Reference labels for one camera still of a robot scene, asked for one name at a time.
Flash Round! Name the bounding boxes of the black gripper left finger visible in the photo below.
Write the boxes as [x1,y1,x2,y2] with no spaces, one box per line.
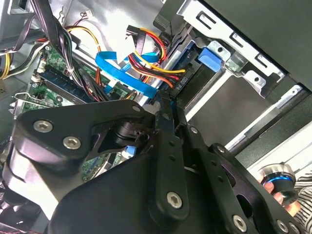
[2,90,191,216]

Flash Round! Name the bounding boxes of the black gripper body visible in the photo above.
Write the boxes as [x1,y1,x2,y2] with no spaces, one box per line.
[47,153,234,234]

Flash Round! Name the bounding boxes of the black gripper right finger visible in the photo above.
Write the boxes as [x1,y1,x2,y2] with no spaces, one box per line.
[175,102,306,234]

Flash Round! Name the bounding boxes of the coloured power disk wire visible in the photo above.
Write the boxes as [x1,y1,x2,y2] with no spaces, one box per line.
[65,24,190,98]

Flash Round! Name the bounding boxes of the hard disk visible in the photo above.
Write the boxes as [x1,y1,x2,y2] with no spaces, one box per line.
[168,40,278,149]

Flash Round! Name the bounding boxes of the person's hand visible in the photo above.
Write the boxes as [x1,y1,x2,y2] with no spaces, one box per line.
[264,182,302,216]

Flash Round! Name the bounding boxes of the blue disk wire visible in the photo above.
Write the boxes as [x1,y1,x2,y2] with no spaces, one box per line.
[95,50,176,108]

